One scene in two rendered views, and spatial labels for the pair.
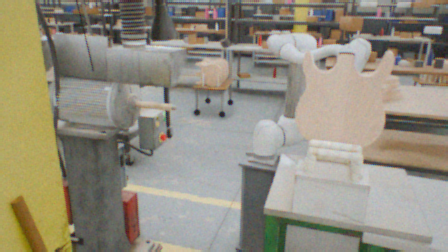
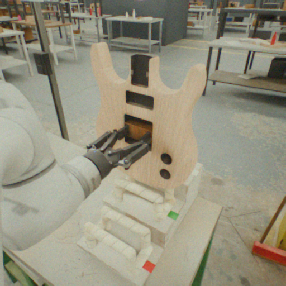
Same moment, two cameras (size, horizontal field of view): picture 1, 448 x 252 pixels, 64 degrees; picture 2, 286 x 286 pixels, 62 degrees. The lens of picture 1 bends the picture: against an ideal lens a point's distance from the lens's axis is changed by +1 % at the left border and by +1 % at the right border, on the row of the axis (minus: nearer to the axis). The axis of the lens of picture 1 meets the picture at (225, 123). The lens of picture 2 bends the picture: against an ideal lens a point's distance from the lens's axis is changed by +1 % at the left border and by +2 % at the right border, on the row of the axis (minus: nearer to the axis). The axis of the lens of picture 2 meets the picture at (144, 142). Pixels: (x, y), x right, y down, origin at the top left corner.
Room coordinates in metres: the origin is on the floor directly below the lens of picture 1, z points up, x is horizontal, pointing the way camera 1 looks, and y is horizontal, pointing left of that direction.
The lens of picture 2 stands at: (2.00, -0.30, 1.69)
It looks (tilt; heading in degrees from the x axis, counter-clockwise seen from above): 33 degrees down; 196
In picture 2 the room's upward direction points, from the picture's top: straight up
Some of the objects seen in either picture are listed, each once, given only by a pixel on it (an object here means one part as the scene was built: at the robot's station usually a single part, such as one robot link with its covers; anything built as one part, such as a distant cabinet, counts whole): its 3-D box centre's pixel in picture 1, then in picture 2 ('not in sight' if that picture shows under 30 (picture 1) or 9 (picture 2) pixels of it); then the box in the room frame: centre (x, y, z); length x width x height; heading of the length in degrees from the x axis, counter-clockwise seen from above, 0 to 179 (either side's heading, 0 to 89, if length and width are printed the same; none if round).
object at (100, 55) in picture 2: (382, 64); (105, 62); (1.37, -0.59, 1.51); 0.07 x 0.04 x 0.10; 73
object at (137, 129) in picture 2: not in sight; (140, 130); (1.42, -0.48, 1.33); 0.10 x 0.03 x 0.05; 73
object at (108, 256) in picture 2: not in sight; (119, 247); (1.56, -0.51, 0.94); 0.27 x 0.15 x 0.01; 74
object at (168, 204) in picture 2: not in sight; (166, 208); (1.44, -0.38, 1.04); 0.11 x 0.03 x 0.03; 164
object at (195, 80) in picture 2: (311, 62); (189, 82); (1.44, -0.35, 1.50); 0.07 x 0.04 x 0.09; 73
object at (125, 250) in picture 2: not in sight; (108, 239); (1.60, -0.53, 1.04); 0.20 x 0.03 x 0.03; 73
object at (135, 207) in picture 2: not in sight; (143, 209); (1.41, -0.47, 0.98); 0.27 x 0.16 x 0.09; 74
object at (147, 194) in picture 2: not in sight; (137, 189); (1.45, -0.48, 1.12); 0.20 x 0.03 x 0.03; 73
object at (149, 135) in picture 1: (140, 133); not in sight; (1.92, 0.49, 0.99); 0.24 x 0.21 x 0.26; 74
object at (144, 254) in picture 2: not in sight; (141, 258); (1.59, -0.42, 0.96); 0.11 x 0.03 x 0.03; 164
